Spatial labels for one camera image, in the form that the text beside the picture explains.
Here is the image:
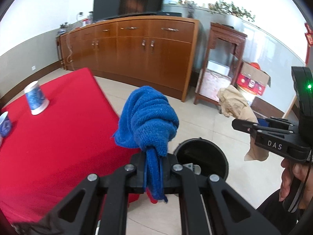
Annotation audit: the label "blue knitted cloth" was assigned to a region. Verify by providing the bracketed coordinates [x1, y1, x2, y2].
[113, 86, 179, 202]

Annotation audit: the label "white box on stand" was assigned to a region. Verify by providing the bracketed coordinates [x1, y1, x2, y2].
[206, 61, 230, 76]

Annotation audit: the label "wooden sideboard cabinet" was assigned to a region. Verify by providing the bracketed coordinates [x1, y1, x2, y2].
[57, 15, 200, 101]

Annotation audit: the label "carved wooden stand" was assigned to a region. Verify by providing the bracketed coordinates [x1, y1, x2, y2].
[194, 22, 247, 105]

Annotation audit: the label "beige paper bag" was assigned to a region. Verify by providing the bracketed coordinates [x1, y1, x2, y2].
[217, 85, 269, 161]

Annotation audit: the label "green trailing plant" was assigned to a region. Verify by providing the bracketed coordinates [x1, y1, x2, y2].
[209, 0, 256, 22]

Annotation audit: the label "red hanging ornament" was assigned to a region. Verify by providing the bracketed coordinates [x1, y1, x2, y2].
[305, 22, 313, 66]

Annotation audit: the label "pink floral bag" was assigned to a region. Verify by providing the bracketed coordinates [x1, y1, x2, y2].
[200, 70, 231, 102]

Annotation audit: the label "black set-top box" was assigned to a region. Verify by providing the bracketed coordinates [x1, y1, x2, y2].
[156, 11, 182, 17]

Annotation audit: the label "black trash bin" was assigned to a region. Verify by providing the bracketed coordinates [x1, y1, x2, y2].
[174, 138, 229, 180]

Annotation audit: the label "person's right hand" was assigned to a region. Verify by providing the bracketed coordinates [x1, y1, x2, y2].
[278, 158, 313, 210]

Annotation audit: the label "cardboard box red print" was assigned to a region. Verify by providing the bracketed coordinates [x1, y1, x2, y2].
[236, 62, 271, 96]

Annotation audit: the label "red tablecloth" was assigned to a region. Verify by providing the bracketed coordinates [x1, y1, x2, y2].
[1, 69, 139, 223]

